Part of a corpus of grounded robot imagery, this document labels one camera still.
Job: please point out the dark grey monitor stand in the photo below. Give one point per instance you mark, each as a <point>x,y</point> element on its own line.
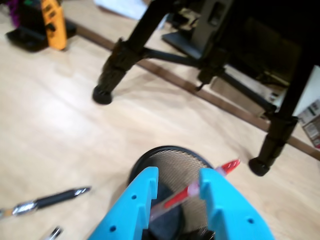
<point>185,42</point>

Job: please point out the camouflage pattern item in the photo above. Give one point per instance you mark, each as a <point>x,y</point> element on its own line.
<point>187,17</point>

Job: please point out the black mesh pen holder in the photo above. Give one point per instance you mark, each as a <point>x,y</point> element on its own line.
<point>175,160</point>

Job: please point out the black flat tray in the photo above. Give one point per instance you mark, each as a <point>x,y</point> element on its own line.
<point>27,40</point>

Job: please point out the red pen white grip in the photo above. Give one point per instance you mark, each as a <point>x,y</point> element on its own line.
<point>180,197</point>

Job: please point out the clear gel pen black grip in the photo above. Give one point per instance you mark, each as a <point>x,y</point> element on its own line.
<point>53,233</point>

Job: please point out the black retractable pen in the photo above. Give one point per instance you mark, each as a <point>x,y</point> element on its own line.
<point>55,197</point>

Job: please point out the black camera tripod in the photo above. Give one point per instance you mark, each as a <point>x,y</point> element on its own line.
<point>122,57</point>

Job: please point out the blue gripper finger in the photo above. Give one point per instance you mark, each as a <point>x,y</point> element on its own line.
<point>127,212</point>
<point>232,212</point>

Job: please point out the purple item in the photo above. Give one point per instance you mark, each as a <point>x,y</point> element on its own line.
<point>13,12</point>

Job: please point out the plain brown cardboard box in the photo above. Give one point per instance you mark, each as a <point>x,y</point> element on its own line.
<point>237,97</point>

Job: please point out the yellow handheld tool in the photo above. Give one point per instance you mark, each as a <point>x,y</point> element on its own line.
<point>53,25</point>

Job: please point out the large black case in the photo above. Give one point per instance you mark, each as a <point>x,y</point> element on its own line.
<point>275,37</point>

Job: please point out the white paper sheet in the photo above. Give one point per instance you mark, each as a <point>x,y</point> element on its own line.
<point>120,7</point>

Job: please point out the white labelled cardboard box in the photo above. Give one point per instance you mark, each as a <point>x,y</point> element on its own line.
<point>312,120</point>

